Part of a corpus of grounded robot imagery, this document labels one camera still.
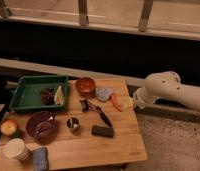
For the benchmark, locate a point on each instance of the small metal cup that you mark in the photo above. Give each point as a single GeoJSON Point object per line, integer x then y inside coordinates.
{"type": "Point", "coordinates": [72, 124]}

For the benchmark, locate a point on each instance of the white paper cup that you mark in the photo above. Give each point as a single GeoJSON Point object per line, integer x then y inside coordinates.
{"type": "Point", "coordinates": [16, 149]}

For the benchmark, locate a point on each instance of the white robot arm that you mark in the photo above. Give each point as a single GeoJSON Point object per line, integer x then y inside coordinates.
{"type": "Point", "coordinates": [166, 85]}

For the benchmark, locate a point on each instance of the green plastic tray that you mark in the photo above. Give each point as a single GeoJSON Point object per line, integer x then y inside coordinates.
{"type": "Point", "coordinates": [27, 96]}

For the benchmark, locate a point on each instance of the orange bowl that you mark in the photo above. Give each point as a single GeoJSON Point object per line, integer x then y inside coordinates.
{"type": "Point", "coordinates": [85, 86]}

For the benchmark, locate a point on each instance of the orange carrot toy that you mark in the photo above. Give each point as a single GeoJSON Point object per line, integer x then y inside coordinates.
{"type": "Point", "coordinates": [115, 103]}

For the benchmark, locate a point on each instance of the wooden board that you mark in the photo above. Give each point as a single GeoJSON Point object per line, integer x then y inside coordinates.
{"type": "Point", "coordinates": [80, 148]}

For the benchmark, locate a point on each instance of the pale lemon wedge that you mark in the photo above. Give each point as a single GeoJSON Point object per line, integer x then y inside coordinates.
{"type": "Point", "coordinates": [59, 97]}

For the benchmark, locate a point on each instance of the black rectangular block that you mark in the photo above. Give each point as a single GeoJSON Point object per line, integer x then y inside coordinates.
{"type": "Point", "coordinates": [102, 131]}

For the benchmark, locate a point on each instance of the brown pine cone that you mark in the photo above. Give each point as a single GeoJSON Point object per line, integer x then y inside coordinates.
{"type": "Point", "coordinates": [47, 96]}

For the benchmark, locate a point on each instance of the purple bowl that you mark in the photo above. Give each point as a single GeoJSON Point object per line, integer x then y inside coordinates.
{"type": "Point", "coordinates": [41, 124]}

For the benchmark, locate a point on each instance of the blue scrubbing sponge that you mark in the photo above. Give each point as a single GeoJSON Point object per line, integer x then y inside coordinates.
{"type": "Point", "coordinates": [40, 159]}

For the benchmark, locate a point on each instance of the red yellow apple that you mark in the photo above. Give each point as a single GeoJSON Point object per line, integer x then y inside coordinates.
{"type": "Point", "coordinates": [8, 127]}

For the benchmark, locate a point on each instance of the black handled peeler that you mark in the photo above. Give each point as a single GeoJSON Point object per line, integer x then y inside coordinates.
{"type": "Point", "coordinates": [88, 106]}

